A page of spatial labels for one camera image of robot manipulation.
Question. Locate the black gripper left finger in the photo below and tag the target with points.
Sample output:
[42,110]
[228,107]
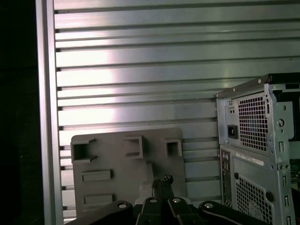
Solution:
[150,211]

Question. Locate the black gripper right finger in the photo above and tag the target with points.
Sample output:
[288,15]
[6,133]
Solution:
[178,211]

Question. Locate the grey parts rack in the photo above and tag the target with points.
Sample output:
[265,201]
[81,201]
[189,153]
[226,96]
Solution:
[126,168]

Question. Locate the black open PC case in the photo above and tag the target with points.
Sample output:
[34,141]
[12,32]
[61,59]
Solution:
[253,168]

